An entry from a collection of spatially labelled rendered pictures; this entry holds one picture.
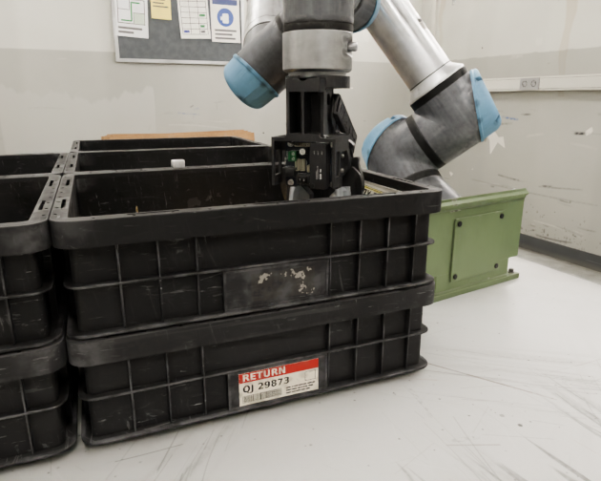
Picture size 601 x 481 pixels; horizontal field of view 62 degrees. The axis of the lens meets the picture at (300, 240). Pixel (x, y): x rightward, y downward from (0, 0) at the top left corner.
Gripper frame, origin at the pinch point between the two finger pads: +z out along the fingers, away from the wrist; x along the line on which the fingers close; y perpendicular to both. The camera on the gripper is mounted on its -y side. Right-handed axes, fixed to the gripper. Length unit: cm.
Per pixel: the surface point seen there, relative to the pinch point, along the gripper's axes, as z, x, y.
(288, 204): -7.9, 0.5, 12.7
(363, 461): 15.0, 9.8, 17.8
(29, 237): -7.0, -16.3, 27.5
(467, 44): -56, 2, -372
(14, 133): 4, -260, -189
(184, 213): -7.9, -6.9, 19.3
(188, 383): 9.7, -8.1, 18.8
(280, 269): -1.2, -0.4, 12.7
